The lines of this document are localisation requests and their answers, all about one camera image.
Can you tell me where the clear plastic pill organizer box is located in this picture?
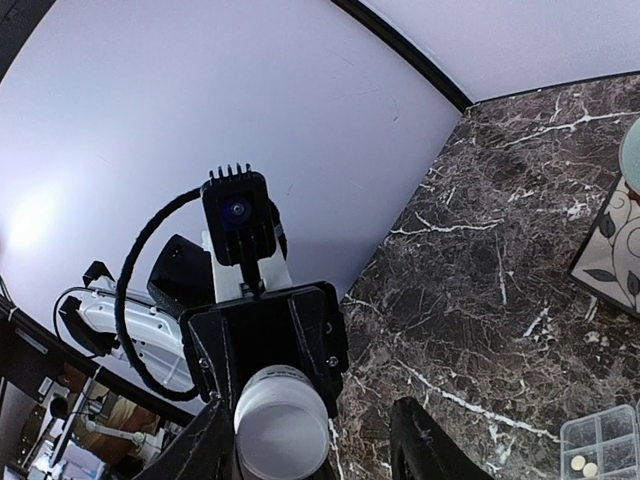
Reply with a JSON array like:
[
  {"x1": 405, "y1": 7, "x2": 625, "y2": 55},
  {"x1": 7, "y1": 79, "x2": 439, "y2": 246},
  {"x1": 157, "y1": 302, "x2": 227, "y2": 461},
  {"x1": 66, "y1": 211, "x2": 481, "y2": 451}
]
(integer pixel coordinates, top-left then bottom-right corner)
[{"x1": 560, "y1": 405, "x2": 639, "y2": 479}]

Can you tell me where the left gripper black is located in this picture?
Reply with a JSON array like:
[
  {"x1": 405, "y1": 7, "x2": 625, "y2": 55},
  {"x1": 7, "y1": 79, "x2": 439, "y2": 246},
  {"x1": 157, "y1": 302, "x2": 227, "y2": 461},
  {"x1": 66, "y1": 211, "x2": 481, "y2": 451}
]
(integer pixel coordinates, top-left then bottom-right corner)
[{"x1": 179, "y1": 281, "x2": 349, "y2": 418}]

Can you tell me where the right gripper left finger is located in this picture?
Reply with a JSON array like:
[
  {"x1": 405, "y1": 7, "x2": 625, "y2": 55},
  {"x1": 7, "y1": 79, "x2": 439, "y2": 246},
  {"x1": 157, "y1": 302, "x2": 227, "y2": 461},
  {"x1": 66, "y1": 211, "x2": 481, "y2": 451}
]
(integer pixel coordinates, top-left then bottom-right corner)
[{"x1": 134, "y1": 395, "x2": 235, "y2": 480}]

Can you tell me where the square floral ceramic plate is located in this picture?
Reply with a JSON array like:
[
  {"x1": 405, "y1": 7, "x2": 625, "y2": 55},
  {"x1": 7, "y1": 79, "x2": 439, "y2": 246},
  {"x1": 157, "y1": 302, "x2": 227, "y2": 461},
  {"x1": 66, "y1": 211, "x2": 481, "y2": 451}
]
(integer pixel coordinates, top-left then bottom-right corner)
[{"x1": 568, "y1": 176, "x2": 639, "y2": 318}]

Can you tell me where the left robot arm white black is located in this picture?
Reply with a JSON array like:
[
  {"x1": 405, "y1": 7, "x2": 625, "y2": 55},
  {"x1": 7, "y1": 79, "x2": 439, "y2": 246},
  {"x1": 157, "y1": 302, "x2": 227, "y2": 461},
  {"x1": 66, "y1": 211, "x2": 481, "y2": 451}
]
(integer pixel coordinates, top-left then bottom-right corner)
[{"x1": 58, "y1": 178, "x2": 348, "y2": 417}]

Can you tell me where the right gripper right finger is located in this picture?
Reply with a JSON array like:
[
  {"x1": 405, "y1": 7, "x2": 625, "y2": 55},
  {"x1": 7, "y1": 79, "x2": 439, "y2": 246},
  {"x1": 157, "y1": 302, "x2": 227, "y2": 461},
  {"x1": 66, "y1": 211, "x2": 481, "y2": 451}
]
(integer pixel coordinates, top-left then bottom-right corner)
[{"x1": 390, "y1": 397, "x2": 492, "y2": 480}]

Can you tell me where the small white pill bottle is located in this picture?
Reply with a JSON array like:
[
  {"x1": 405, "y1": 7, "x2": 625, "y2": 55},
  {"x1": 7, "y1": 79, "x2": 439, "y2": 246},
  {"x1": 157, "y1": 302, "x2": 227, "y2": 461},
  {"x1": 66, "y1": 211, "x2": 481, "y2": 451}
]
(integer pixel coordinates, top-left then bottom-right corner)
[{"x1": 234, "y1": 365, "x2": 329, "y2": 480}]

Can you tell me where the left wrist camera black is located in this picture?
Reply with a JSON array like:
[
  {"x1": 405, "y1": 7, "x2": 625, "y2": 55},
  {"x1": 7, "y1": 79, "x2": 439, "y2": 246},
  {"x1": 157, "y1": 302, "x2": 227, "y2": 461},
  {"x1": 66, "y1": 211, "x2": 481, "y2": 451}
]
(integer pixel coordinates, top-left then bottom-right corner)
[{"x1": 200, "y1": 164, "x2": 276, "y2": 266}]

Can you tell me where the left black frame post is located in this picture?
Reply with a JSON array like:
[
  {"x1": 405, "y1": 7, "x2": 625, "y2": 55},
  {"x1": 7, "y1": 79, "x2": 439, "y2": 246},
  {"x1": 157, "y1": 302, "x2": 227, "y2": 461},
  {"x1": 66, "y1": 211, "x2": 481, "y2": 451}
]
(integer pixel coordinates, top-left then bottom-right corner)
[{"x1": 331, "y1": 0, "x2": 473, "y2": 113}]

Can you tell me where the green ceramic bowl on plate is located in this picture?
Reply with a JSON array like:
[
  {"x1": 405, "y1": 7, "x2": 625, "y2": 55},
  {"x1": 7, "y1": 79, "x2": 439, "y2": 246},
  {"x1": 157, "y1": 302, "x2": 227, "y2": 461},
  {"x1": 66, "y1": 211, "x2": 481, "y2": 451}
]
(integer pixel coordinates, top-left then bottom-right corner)
[{"x1": 619, "y1": 118, "x2": 640, "y2": 194}]

